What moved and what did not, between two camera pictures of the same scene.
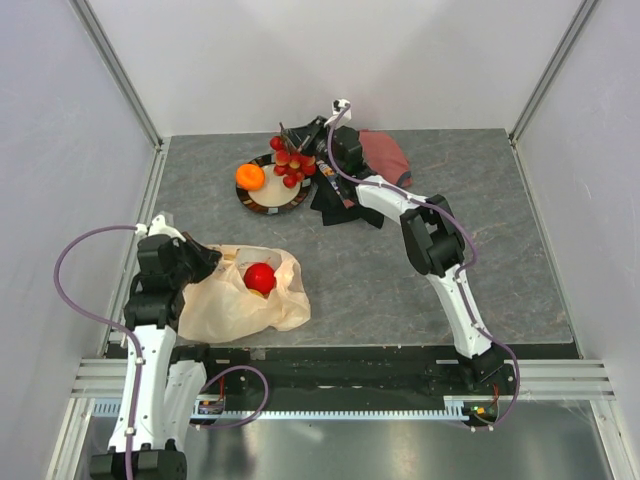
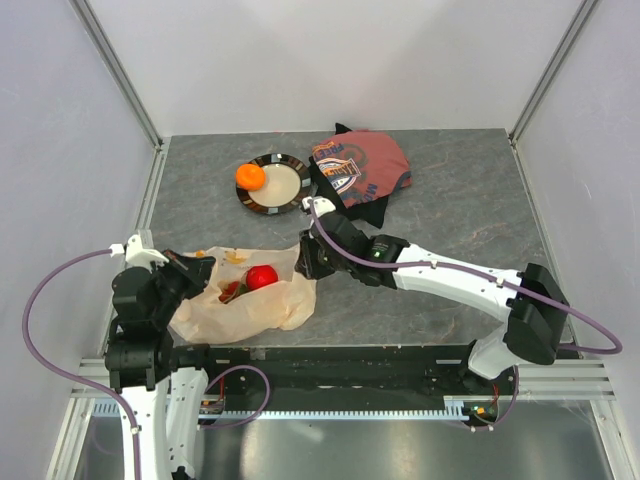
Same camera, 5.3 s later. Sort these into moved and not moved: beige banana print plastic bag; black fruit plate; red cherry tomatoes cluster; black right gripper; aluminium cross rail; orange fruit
Moved: red cherry tomatoes cluster; black right gripper
Not moved: aluminium cross rail; beige banana print plastic bag; black fruit plate; orange fruit
